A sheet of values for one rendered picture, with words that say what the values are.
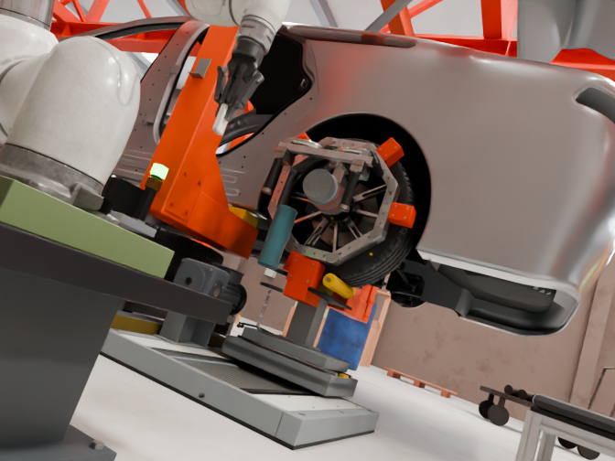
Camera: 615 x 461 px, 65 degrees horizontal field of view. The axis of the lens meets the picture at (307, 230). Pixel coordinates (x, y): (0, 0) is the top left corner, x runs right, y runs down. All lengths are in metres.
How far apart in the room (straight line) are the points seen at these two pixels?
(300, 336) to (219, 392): 0.72
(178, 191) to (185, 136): 0.22
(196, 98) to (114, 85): 1.21
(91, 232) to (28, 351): 0.18
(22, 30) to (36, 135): 0.24
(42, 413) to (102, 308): 0.17
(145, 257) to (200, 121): 1.19
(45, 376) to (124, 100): 0.44
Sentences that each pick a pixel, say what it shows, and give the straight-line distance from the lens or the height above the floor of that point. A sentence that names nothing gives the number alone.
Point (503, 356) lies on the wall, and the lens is 11.54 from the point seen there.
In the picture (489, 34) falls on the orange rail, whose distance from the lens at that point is 4.84.
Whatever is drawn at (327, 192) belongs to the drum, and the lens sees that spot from 1.89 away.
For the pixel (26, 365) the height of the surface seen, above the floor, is 0.13.
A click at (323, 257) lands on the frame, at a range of 1.96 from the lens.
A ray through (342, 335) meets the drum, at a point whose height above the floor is 0.37.
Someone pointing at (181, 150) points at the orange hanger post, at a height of 0.78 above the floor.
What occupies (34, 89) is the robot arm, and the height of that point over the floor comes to 0.50.
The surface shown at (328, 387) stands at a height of 0.12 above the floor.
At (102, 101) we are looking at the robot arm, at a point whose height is 0.52.
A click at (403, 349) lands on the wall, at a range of 11.75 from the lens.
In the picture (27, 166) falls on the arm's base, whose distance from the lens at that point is 0.80.
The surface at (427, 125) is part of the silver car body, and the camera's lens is 2.18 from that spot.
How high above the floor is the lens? 0.30
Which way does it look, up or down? 11 degrees up
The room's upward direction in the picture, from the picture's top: 20 degrees clockwise
